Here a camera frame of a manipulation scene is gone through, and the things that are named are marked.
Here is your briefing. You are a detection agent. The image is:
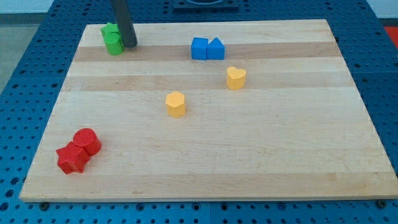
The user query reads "blue triangle block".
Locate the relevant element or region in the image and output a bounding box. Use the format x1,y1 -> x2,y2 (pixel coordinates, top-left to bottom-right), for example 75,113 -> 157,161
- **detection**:
206,37 -> 225,60

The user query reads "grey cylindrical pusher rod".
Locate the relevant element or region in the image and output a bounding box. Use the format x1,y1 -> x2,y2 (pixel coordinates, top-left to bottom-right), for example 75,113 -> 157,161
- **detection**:
110,0 -> 138,49

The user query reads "red star block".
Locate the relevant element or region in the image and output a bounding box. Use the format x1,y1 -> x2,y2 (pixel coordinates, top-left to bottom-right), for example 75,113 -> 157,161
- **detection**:
55,141 -> 90,174

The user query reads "green star block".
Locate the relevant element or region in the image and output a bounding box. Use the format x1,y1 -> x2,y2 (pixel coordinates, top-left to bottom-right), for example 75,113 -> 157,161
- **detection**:
100,22 -> 120,37

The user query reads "red cylinder block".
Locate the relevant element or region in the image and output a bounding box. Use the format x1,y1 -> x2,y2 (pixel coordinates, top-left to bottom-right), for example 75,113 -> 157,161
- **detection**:
73,128 -> 101,156

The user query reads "yellow hexagon block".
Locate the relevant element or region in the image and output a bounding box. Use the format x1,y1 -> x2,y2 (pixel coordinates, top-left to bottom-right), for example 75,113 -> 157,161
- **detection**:
165,91 -> 186,118

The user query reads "green cylinder block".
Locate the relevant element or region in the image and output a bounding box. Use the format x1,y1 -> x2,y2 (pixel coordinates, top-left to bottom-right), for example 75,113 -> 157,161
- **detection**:
104,32 -> 124,55

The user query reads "yellow heart block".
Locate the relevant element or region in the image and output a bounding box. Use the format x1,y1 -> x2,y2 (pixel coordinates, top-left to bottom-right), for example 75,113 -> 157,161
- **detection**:
226,67 -> 246,90

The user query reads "blue cube block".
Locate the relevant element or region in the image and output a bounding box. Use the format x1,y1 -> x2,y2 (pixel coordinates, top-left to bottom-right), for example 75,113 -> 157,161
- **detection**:
191,37 -> 208,60

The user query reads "wooden board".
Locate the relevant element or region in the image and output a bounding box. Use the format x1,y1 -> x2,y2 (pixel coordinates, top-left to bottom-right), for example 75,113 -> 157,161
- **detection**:
20,19 -> 397,202

